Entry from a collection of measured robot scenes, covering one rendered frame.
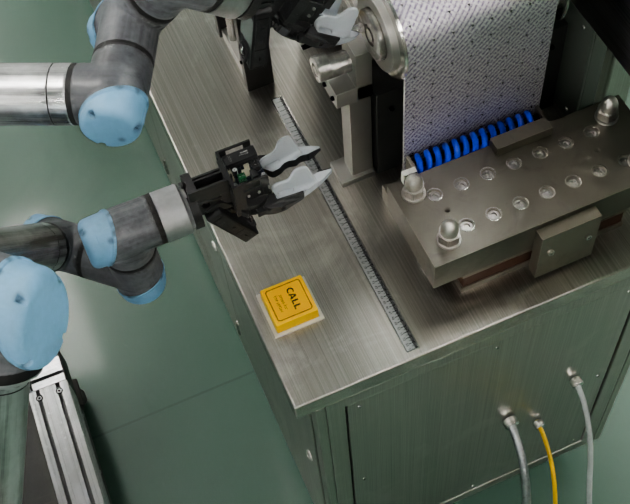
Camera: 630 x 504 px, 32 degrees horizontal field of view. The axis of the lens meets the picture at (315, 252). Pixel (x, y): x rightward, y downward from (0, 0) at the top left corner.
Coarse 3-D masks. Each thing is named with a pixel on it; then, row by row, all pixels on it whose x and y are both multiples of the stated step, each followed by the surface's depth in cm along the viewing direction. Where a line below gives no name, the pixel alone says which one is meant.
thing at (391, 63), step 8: (360, 0) 151; (368, 0) 148; (376, 0) 146; (360, 8) 153; (376, 8) 146; (384, 8) 146; (376, 16) 147; (384, 16) 145; (384, 24) 145; (392, 24) 146; (384, 32) 147; (392, 32) 146; (392, 40) 146; (392, 48) 147; (392, 56) 147; (384, 64) 152; (392, 64) 149
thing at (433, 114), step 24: (528, 48) 158; (480, 72) 157; (504, 72) 160; (528, 72) 162; (408, 96) 155; (432, 96) 157; (456, 96) 160; (480, 96) 162; (504, 96) 165; (528, 96) 168; (408, 120) 160; (432, 120) 162; (456, 120) 165; (480, 120) 167; (504, 120) 170; (408, 144) 165; (432, 144) 167
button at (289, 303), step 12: (300, 276) 169; (276, 288) 168; (288, 288) 168; (300, 288) 168; (264, 300) 167; (276, 300) 167; (288, 300) 167; (300, 300) 167; (312, 300) 167; (276, 312) 166; (288, 312) 166; (300, 312) 166; (312, 312) 166; (276, 324) 165; (288, 324) 166
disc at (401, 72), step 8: (384, 0) 145; (392, 8) 144; (392, 16) 145; (400, 24) 144; (400, 32) 144; (400, 40) 145; (400, 48) 146; (400, 56) 148; (400, 64) 149; (392, 72) 154; (400, 72) 151; (400, 80) 152
